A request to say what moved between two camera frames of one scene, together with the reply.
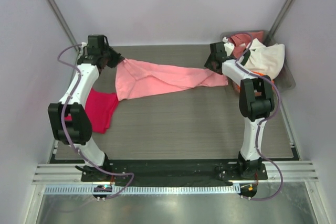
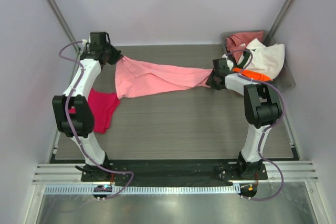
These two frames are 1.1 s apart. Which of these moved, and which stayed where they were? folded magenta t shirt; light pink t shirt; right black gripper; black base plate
Moved: right black gripper
Stayed: light pink t shirt; folded magenta t shirt; black base plate
